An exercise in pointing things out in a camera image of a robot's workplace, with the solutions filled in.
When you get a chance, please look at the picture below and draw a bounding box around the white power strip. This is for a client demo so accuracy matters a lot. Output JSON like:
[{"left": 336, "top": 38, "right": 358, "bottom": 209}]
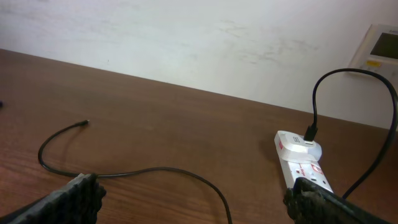
[{"left": 278, "top": 156, "right": 333, "bottom": 192}]

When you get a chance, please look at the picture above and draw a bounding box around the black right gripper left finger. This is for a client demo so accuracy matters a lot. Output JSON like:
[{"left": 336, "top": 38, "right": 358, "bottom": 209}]
[{"left": 1, "top": 174, "right": 106, "bottom": 224}]

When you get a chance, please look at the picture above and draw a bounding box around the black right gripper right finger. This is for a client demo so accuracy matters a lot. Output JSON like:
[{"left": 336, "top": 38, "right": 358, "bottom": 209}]
[{"left": 283, "top": 177, "right": 389, "bottom": 224}]

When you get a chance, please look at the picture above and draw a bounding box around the white USB charger plug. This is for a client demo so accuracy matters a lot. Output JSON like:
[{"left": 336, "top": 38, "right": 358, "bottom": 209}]
[{"left": 274, "top": 131, "right": 322, "bottom": 163}]

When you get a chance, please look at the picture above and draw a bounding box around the black USB charging cable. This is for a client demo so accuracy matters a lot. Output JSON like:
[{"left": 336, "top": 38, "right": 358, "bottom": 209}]
[{"left": 37, "top": 68, "right": 398, "bottom": 224}]

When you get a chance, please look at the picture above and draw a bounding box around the white wall control panel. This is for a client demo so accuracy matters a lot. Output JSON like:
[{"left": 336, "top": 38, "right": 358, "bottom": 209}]
[{"left": 349, "top": 24, "right": 397, "bottom": 85}]

